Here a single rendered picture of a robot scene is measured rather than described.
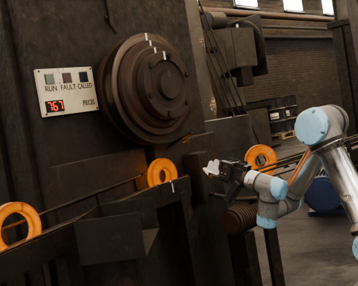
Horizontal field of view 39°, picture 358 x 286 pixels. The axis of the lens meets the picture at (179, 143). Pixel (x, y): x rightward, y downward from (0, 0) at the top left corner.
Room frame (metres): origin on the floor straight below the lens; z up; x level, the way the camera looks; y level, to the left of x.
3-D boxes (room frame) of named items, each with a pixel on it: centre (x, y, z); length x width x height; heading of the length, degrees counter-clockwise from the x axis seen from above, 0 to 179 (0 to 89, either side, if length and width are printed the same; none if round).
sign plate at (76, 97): (1.97, 0.40, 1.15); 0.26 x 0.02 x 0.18; 137
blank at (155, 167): (2.15, 0.09, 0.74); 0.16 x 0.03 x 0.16; 135
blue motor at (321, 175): (4.08, -1.14, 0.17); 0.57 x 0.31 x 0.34; 157
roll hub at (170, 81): (2.08, 0.01, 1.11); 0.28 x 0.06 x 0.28; 137
